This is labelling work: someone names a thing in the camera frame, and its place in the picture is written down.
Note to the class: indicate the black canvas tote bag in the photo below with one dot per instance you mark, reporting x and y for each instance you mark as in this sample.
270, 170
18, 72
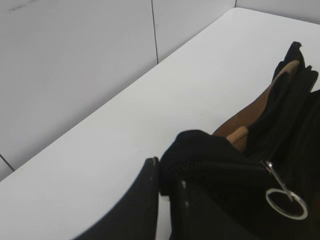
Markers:
281, 126

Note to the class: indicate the silver ring zipper pull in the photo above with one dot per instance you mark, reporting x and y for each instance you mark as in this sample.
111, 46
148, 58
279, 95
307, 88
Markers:
284, 201

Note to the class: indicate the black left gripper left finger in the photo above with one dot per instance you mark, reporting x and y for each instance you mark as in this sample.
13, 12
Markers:
135, 215

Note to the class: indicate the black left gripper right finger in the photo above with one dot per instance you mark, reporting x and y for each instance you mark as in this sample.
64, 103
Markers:
195, 216

